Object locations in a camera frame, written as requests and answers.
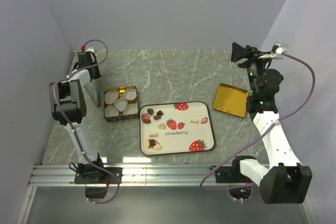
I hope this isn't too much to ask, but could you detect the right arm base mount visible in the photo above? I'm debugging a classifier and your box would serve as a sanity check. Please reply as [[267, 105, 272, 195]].
[[215, 166, 251, 201]]

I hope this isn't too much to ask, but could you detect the white round chocolate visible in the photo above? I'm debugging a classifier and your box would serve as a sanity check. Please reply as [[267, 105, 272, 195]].
[[144, 140, 150, 148]]

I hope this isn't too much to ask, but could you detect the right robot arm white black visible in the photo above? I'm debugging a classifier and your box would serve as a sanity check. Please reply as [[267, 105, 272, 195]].
[[230, 42, 312, 204]]

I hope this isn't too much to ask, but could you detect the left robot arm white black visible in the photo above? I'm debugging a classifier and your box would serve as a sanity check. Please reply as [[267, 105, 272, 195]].
[[48, 51, 106, 184]]

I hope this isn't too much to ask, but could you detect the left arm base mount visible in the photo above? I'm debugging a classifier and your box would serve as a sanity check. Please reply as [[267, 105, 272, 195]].
[[71, 167, 122, 199]]

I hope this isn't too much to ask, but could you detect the green gold chocolate tin box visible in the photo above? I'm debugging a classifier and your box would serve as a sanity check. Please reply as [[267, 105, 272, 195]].
[[103, 86, 139, 122]]

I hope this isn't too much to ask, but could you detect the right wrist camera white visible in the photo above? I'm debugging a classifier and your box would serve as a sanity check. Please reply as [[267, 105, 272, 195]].
[[271, 42, 288, 59]]

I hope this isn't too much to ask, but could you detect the gold tin lid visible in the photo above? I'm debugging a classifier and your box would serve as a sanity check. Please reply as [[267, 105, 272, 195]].
[[213, 83, 250, 118]]

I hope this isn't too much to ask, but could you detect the white strawberry tray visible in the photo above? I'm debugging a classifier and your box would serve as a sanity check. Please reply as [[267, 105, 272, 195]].
[[139, 101, 215, 156]]

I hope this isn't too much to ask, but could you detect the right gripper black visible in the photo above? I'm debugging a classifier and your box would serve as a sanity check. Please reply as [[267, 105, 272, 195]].
[[230, 42, 272, 96]]

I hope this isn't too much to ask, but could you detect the white heart chocolate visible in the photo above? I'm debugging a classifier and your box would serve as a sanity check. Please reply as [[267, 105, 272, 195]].
[[158, 123, 166, 130]]

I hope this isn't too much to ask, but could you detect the white oval chocolate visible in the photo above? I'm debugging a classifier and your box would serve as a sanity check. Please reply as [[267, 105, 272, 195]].
[[153, 144, 162, 151]]

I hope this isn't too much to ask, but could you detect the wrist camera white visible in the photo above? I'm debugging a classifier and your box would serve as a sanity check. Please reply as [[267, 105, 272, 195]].
[[271, 42, 288, 59], [81, 45, 94, 53]]

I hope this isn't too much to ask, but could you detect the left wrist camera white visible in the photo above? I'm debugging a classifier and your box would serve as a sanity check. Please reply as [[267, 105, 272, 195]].
[[81, 45, 94, 53]]

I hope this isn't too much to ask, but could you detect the dark round chocolate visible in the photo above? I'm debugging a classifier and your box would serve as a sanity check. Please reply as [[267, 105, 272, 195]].
[[147, 109, 154, 115]]

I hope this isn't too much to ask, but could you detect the dark chocolate lower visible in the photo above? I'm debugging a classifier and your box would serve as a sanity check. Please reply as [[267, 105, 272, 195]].
[[149, 139, 156, 148]]

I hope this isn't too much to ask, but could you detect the aluminium rail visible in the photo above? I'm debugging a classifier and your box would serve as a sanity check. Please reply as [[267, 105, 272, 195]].
[[28, 163, 213, 187]]

